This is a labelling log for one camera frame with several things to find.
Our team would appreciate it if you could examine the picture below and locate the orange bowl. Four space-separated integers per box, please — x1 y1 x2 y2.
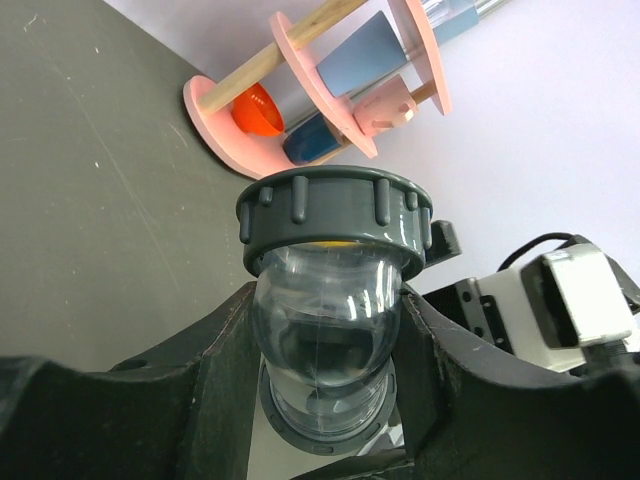
231 83 285 137

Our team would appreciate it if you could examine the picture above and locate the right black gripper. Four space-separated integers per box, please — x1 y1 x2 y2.
423 220 516 355

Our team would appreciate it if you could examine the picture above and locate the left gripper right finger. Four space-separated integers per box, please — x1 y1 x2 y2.
393 292 639 479

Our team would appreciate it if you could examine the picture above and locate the tall blue cup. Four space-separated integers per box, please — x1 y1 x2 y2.
434 7 480 46

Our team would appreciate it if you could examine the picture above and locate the pink mug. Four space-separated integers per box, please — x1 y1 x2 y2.
353 75 418 137

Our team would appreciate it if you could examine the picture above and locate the clear drinking glass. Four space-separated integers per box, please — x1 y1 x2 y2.
421 0 478 27

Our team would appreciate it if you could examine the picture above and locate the dark blue cup bottom shelf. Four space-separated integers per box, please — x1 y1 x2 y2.
283 113 345 166

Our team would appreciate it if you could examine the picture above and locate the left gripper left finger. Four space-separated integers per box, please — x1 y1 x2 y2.
1 283 260 479

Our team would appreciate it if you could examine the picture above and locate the blue cup middle shelf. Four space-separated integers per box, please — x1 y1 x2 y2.
317 11 406 97

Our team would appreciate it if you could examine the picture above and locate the pink three-tier shelf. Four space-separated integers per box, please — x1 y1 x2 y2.
183 0 452 180

